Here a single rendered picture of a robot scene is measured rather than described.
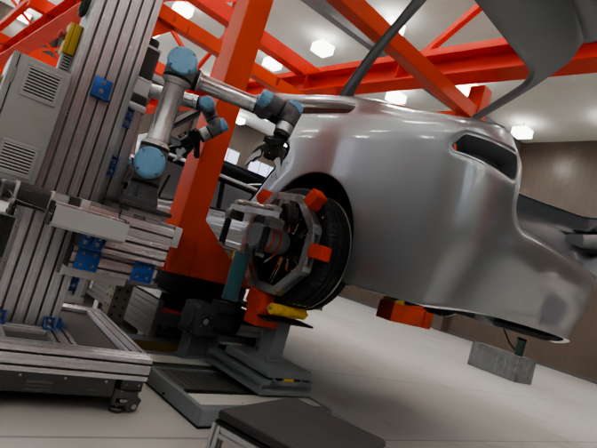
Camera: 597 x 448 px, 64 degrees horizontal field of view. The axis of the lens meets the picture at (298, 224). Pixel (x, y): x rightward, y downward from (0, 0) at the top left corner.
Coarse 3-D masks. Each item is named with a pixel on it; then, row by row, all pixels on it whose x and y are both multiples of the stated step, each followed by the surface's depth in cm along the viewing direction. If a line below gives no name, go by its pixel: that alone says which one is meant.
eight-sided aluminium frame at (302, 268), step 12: (276, 192) 266; (264, 204) 271; (276, 204) 271; (300, 204) 250; (252, 216) 276; (264, 216) 276; (312, 216) 244; (312, 228) 239; (312, 240) 238; (252, 264) 271; (300, 264) 238; (312, 264) 240; (252, 276) 264; (288, 276) 242; (300, 276) 242; (264, 288) 253; (276, 288) 246; (288, 288) 246
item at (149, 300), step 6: (138, 288) 305; (144, 288) 298; (150, 288) 292; (156, 288) 288; (132, 294) 306; (138, 294) 302; (144, 294) 295; (150, 294) 295; (156, 294) 285; (162, 294) 282; (144, 300) 293; (150, 300) 288; (156, 300) 283; (162, 300) 283; (150, 306) 286; (156, 306) 281; (162, 306) 282
